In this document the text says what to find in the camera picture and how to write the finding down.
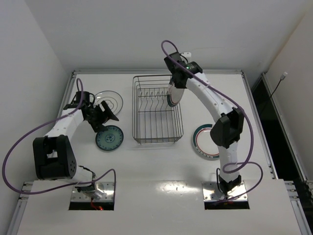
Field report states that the green red rimmed plate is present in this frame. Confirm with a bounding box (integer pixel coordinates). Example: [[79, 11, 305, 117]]
[[166, 80, 184, 107], [192, 124, 220, 161]]

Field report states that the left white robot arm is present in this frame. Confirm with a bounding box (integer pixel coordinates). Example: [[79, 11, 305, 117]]
[[33, 100, 119, 199]]

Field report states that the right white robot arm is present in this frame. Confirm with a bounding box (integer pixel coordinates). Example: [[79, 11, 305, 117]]
[[164, 58, 244, 171]]

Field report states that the clear glass plate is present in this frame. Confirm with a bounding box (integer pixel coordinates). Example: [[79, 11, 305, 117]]
[[95, 91, 123, 115]]

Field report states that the teal patterned small plate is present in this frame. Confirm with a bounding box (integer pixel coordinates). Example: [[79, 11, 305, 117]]
[[95, 125, 124, 151]]

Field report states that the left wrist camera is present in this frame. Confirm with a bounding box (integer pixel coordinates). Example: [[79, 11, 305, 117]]
[[63, 92, 95, 110]]

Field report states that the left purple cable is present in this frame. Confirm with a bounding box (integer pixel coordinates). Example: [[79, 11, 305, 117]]
[[1, 78, 116, 195]]

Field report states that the metal wire dish rack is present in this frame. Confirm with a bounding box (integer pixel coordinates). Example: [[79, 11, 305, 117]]
[[132, 74, 184, 144]]

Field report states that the aluminium table frame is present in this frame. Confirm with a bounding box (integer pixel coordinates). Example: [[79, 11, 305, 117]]
[[8, 71, 310, 235]]

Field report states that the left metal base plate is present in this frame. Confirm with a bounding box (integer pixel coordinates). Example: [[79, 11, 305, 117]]
[[70, 182, 114, 203]]

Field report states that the metal base plate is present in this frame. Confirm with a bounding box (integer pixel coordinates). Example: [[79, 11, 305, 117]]
[[70, 182, 114, 203], [202, 181, 248, 202]]

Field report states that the black cable with white plug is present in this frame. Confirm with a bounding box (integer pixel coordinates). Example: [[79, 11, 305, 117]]
[[270, 71, 288, 97]]

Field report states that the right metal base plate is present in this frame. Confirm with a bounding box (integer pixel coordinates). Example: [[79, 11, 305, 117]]
[[202, 181, 248, 202]]

